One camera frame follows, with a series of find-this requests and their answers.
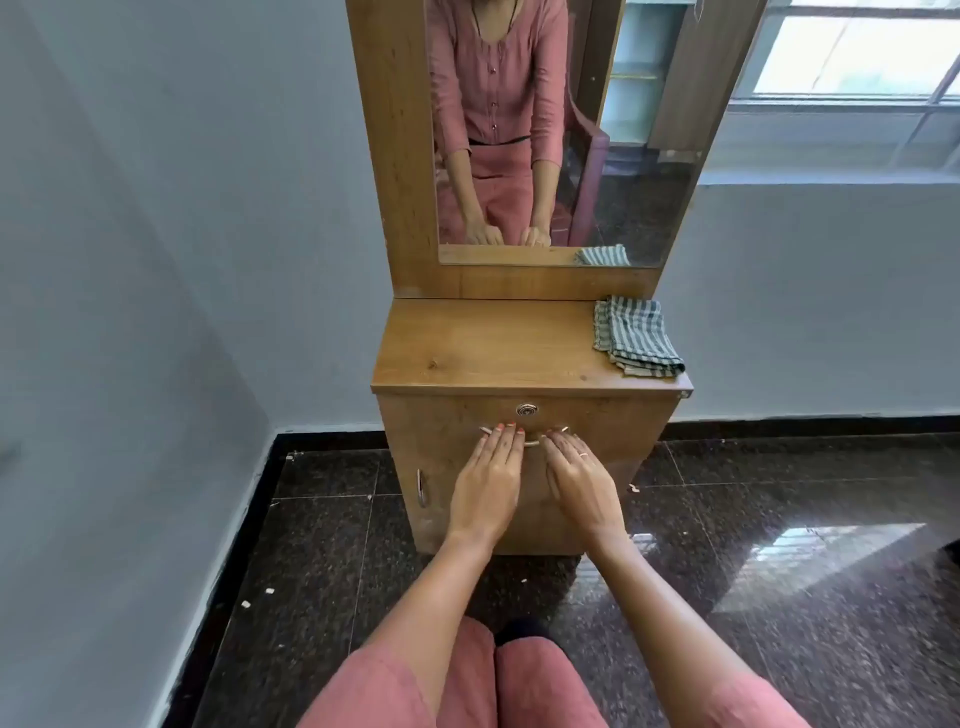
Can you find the person's left hand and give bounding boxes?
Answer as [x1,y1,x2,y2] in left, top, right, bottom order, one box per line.
[446,422,528,555]

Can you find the person's right hand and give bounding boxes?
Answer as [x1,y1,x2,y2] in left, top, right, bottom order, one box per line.
[538,427,633,556]

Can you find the wooden drawer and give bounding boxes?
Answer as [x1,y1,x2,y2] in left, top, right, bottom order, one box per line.
[377,392,684,481]

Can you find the person's right forearm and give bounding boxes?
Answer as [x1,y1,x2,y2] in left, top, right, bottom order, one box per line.
[588,528,751,710]

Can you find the person's left forearm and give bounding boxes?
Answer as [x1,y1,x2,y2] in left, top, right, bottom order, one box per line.
[352,532,504,714]

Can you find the person's legs pink trousers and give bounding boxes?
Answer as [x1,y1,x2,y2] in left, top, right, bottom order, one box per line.
[434,614,609,728]

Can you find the person's left pink sleeve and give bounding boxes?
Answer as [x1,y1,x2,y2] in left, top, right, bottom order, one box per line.
[296,644,444,728]

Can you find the person's pink sleeve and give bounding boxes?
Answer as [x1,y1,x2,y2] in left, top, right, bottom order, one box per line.
[693,671,815,728]
[296,644,444,728]

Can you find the person's right pink sleeve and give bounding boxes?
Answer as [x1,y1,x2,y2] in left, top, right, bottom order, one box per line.
[693,671,815,728]

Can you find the wooden dressing table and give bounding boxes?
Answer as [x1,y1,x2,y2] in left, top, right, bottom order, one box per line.
[344,0,774,558]

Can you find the green striped cloth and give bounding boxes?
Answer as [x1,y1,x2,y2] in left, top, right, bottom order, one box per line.
[592,294,688,380]

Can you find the dressing table mirror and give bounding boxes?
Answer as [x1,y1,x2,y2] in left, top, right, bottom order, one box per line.
[423,0,772,270]

